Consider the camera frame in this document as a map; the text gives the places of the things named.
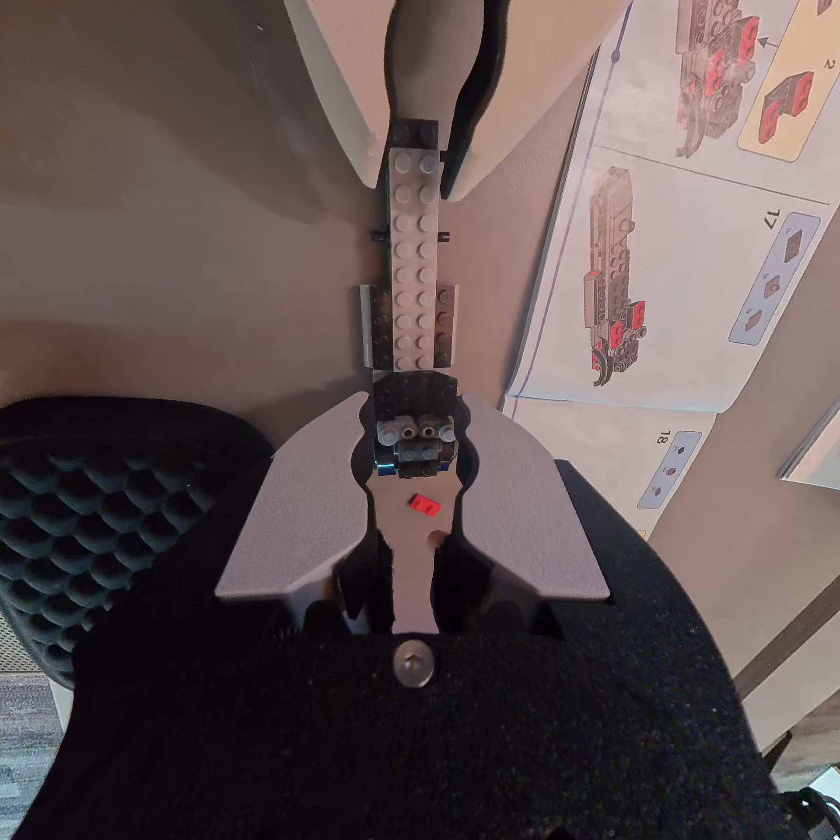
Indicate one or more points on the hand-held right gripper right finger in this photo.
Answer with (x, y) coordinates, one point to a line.
(525, 499)

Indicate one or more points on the small red toy brick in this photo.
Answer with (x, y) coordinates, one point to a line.
(423, 504)

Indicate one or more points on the open brick instruction booklet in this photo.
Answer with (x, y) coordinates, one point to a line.
(689, 229)

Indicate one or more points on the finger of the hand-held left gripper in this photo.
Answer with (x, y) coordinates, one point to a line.
(348, 65)
(525, 79)

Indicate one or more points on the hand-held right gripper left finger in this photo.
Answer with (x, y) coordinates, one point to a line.
(308, 499)

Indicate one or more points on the grey black toy brick model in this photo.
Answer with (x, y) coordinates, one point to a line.
(413, 262)

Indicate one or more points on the instruction booklet with car cover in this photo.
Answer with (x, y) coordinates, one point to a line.
(817, 453)

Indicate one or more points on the grey desk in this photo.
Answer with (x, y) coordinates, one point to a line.
(164, 229)

